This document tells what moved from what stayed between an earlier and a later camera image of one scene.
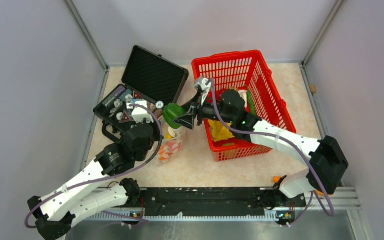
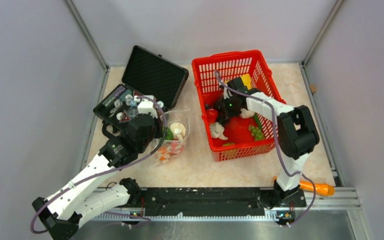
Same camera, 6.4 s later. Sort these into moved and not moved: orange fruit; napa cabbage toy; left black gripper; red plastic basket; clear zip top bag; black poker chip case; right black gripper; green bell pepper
Moved: right black gripper; green bell pepper; napa cabbage toy
Not moved: clear zip top bag; black poker chip case; red plastic basket; orange fruit; left black gripper
